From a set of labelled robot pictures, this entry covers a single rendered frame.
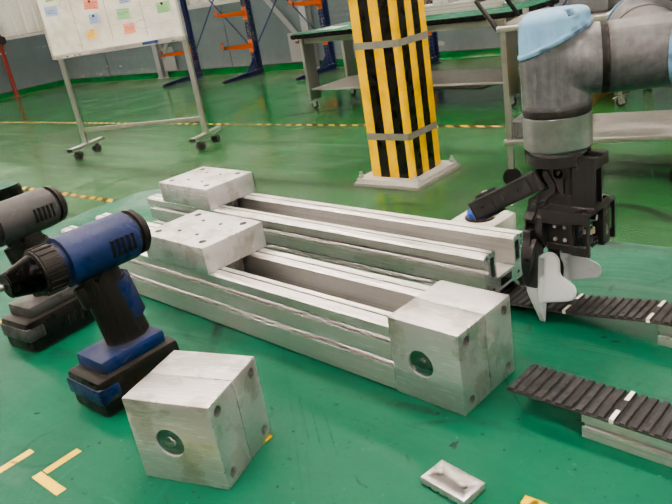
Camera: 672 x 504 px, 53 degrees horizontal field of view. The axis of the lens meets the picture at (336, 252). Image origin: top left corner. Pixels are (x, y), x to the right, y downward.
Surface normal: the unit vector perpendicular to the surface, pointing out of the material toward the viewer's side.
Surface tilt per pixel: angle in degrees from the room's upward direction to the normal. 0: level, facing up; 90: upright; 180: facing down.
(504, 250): 90
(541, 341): 0
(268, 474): 0
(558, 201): 90
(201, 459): 90
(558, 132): 90
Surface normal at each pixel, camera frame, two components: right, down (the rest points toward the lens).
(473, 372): 0.72, 0.15
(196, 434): -0.37, 0.40
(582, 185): -0.68, 0.37
